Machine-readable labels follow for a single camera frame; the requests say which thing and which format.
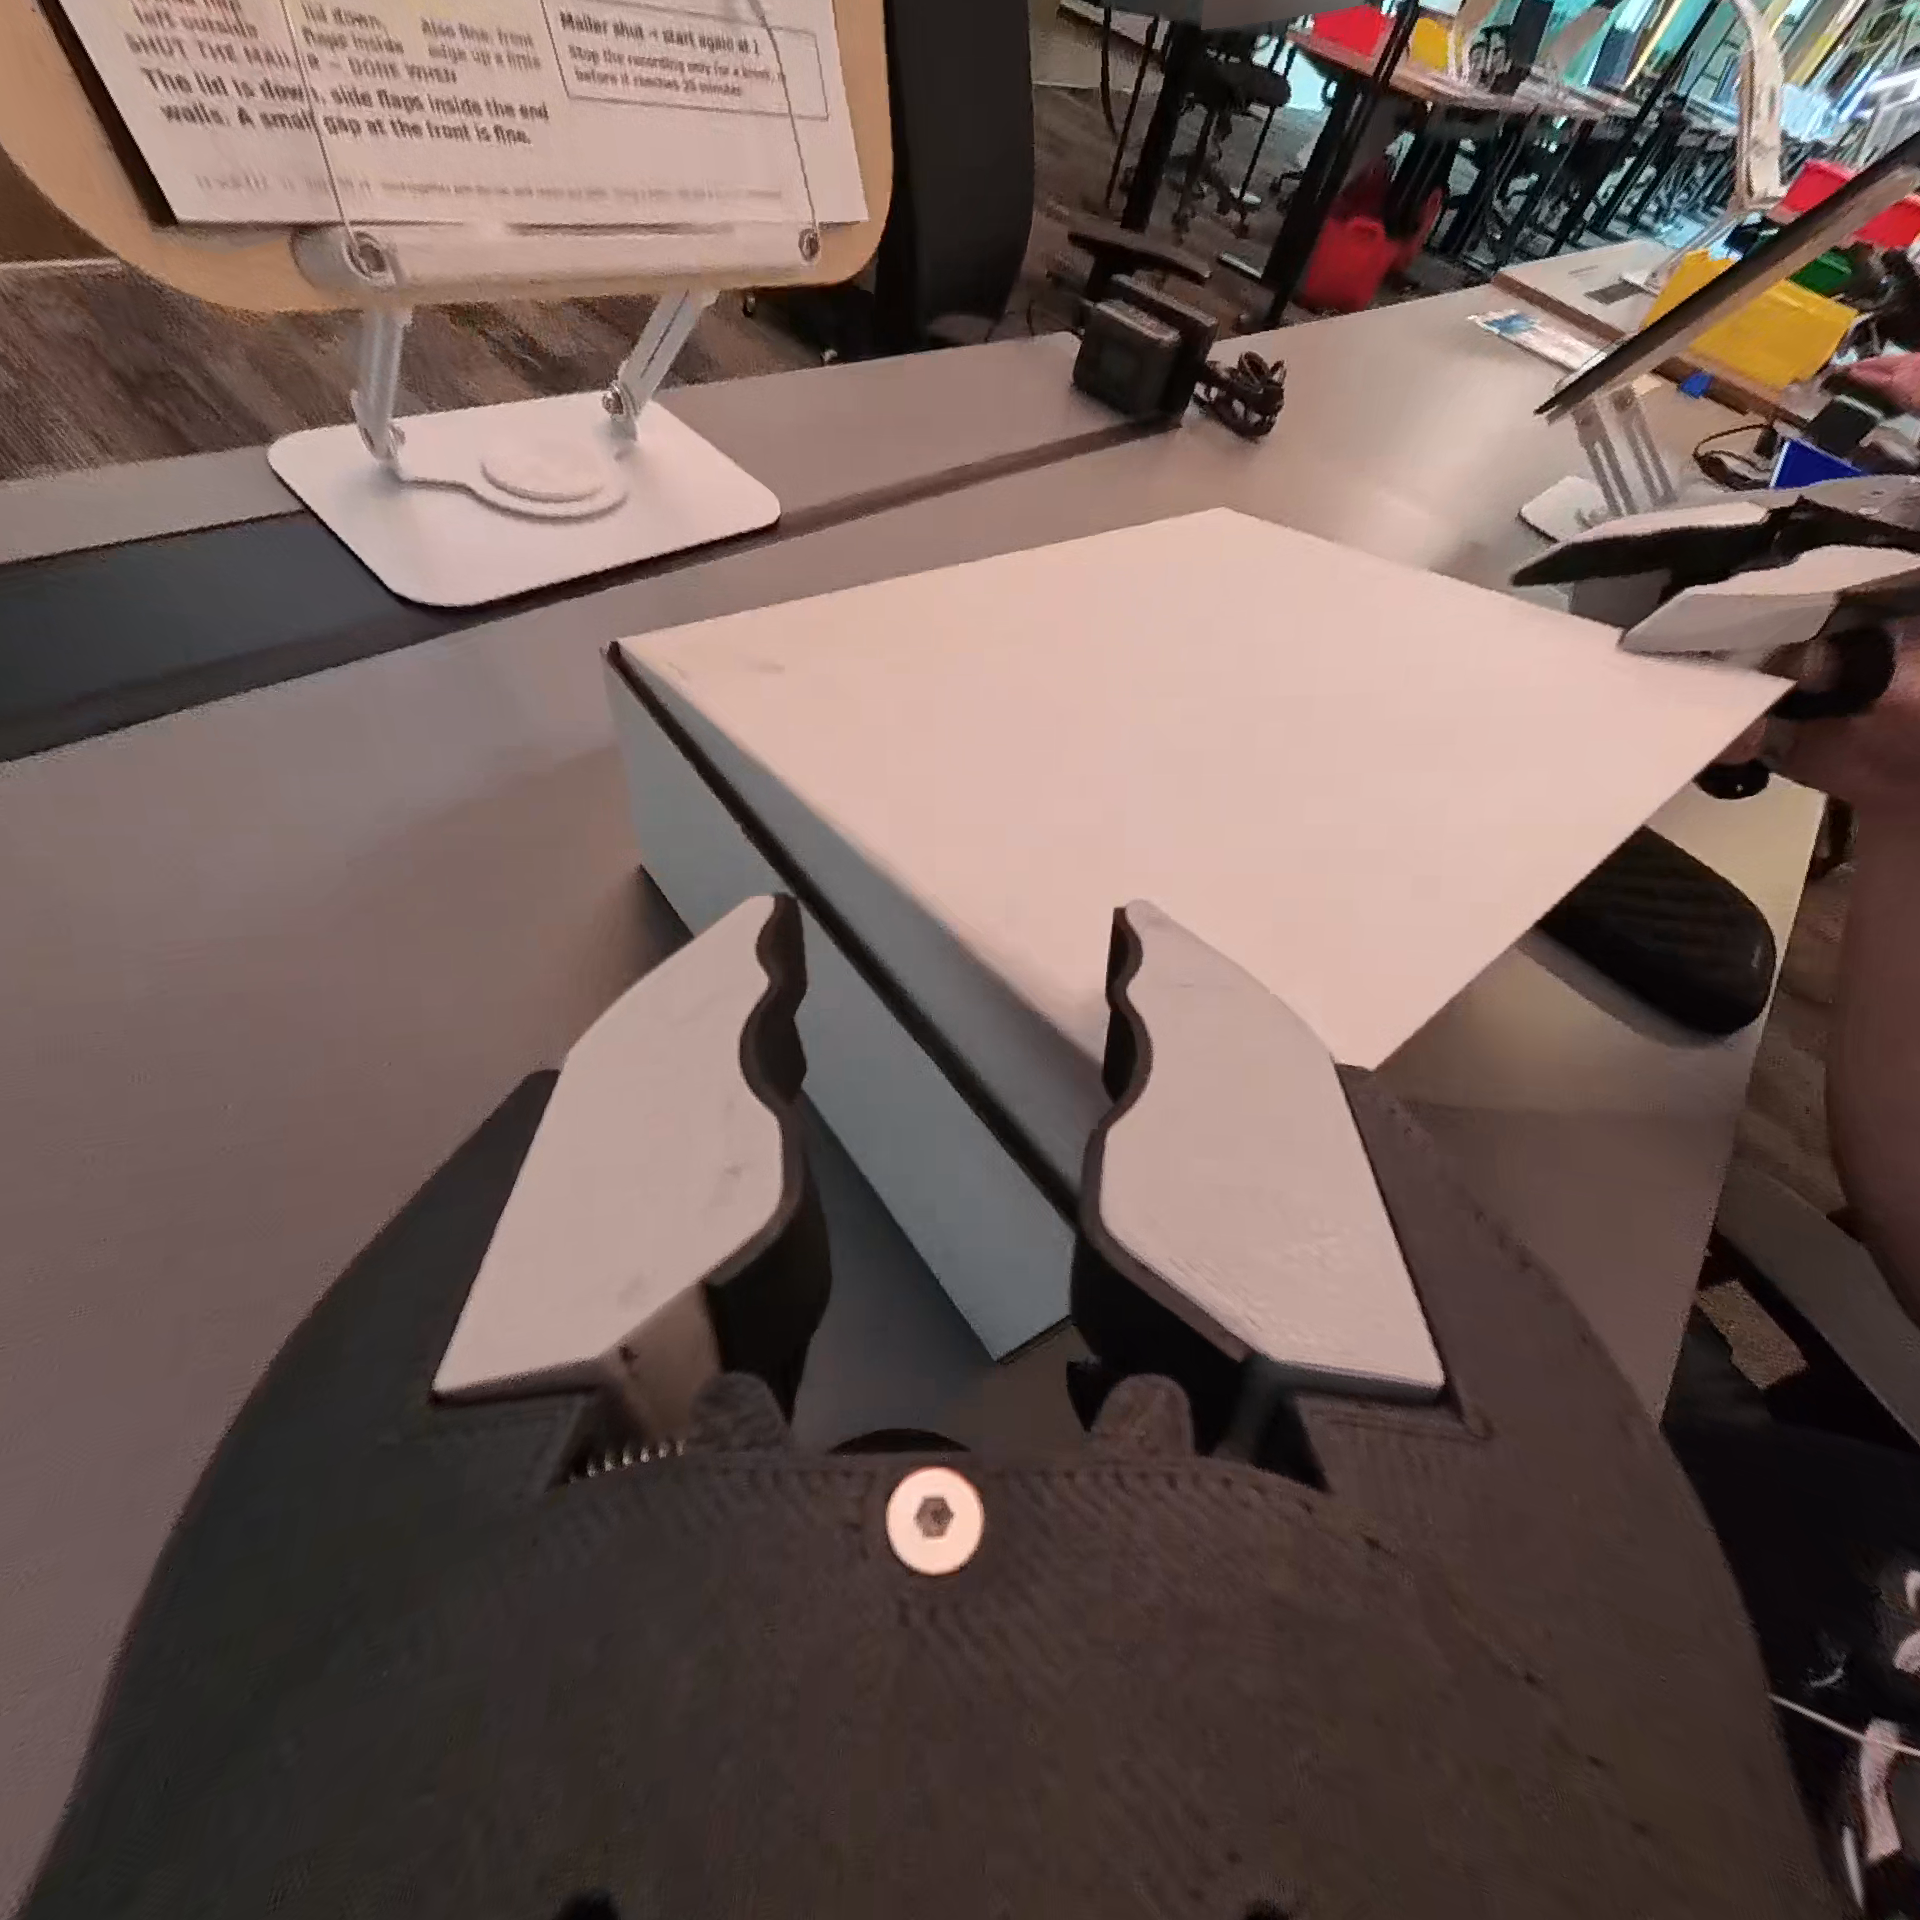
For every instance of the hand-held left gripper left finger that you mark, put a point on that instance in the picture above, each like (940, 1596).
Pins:
(643, 1187)

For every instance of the person's dark printed clothing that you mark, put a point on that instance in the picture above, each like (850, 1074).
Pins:
(1847, 1575)

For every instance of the white folding stand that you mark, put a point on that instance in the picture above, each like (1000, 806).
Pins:
(631, 510)
(1619, 442)

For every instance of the person's right forearm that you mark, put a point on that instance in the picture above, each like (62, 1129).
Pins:
(1883, 1079)

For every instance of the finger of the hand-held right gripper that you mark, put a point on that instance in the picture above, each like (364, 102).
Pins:
(1754, 608)
(1651, 540)

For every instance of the black power adapter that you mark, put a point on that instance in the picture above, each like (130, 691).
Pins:
(1133, 359)

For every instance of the cardboard mailer box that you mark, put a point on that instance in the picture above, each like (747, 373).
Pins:
(1200, 749)

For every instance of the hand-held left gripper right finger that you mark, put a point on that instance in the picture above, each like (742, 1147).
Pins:
(1245, 1187)

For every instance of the printed instruction sheet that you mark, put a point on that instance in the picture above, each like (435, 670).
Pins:
(451, 117)

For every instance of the wooden display board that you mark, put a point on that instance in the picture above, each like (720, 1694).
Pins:
(61, 163)

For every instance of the black office chair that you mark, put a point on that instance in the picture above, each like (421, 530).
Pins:
(961, 151)

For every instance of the thin dark-edged board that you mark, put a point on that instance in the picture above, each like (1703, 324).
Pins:
(1726, 292)

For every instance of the person's right hand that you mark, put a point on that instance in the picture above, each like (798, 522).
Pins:
(1883, 766)

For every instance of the background work table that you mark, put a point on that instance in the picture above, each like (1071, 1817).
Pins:
(1442, 89)

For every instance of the yellow plastic bin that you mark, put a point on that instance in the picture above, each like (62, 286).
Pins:
(1785, 336)

